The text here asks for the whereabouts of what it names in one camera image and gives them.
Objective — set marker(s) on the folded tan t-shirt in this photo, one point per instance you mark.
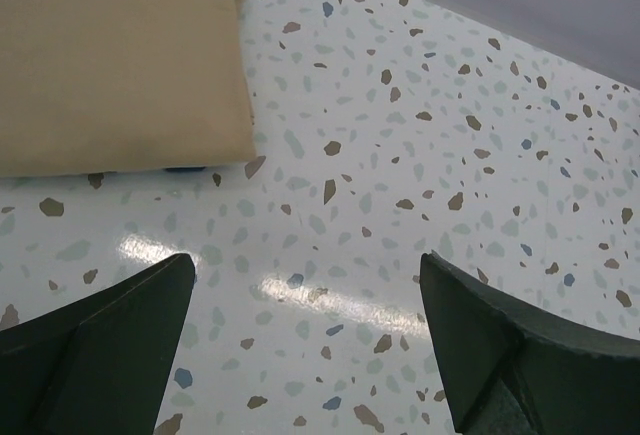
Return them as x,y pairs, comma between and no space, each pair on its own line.
91,86

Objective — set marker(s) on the folded blue t-shirt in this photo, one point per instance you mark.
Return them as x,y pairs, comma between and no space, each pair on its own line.
167,170

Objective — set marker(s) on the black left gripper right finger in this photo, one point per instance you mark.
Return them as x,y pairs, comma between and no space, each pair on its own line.
509,367

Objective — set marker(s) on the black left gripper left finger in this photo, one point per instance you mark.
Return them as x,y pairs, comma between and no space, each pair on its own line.
99,365

